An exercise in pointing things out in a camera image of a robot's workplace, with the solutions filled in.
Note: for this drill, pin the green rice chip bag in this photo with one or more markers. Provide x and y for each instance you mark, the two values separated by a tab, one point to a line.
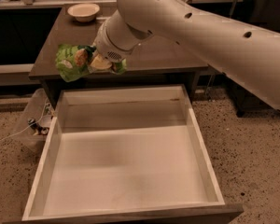
74	62

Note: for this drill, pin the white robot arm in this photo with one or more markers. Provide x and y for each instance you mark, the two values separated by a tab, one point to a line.
247	54

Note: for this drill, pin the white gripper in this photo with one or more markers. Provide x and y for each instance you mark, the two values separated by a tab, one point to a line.
106	50

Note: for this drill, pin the clear plastic bin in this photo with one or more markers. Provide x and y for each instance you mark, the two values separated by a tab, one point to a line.
33	125

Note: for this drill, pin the open white drawer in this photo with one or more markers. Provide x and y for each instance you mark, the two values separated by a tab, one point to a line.
132	155

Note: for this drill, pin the white bowl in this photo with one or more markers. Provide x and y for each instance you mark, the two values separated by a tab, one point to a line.
84	12

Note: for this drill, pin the grey counter cabinet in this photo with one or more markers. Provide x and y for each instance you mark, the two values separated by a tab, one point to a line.
157	61

